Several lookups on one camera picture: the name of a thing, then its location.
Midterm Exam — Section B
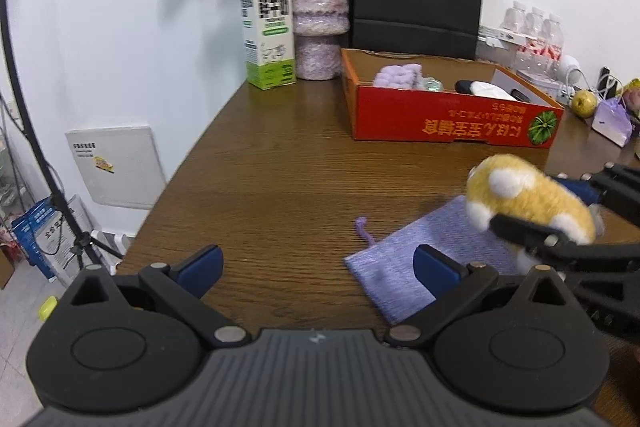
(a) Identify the yellow white plush toy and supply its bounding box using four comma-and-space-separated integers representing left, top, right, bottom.
466, 154, 605, 268

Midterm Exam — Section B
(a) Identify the brown cardboard carton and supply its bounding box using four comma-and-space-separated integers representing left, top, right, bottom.
0, 247, 16, 290

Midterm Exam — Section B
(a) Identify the white wall panel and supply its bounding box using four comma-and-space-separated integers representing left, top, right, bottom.
65, 124, 167, 209

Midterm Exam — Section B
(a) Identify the green apple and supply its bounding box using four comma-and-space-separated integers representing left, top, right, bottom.
571, 89, 598, 115

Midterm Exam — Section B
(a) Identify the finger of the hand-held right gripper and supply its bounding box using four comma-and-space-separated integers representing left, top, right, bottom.
552, 162, 640, 228
490, 213, 640, 278

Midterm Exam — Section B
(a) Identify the blue printed carton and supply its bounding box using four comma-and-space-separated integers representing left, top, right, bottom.
10, 199, 76, 283

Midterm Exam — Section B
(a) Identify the clear water bottle red label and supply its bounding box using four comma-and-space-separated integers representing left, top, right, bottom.
540, 13, 565, 58
501, 1, 528, 32
525, 7, 546, 38

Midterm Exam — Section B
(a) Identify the white green milk carton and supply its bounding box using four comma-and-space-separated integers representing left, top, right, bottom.
239, 0, 297, 90

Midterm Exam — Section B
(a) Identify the red cardboard box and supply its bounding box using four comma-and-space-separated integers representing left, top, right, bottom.
340, 48, 565, 148

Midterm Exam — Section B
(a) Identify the black light stand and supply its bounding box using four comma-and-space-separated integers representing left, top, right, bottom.
0, 0, 123, 273

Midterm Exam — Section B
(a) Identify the white cable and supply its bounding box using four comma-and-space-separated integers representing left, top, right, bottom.
565, 68, 626, 100

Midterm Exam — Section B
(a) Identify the purple cloth drawstring pouch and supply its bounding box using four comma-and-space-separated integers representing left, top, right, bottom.
344, 194, 523, 325

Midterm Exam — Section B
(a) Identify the purple knitted item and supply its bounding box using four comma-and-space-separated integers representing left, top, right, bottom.
372, 63, 423, 88

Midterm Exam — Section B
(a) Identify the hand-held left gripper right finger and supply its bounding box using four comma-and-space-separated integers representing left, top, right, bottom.
384, 244, 586, 350

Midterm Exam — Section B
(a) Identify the black and white item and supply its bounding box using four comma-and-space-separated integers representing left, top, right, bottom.
455, 79, 516, 102

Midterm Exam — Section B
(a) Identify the purple plastic bag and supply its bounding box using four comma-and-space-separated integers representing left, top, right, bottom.
591, 97, 633, 148

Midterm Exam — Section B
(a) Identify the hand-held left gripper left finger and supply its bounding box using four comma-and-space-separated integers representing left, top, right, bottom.
52, 244, 253, 348

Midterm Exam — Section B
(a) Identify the white pink flat box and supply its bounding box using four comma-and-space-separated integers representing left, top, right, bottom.
479, 26, 538, 50

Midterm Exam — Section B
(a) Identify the purple speckled vase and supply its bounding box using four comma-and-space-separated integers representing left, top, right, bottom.
283, 0, 351, 81

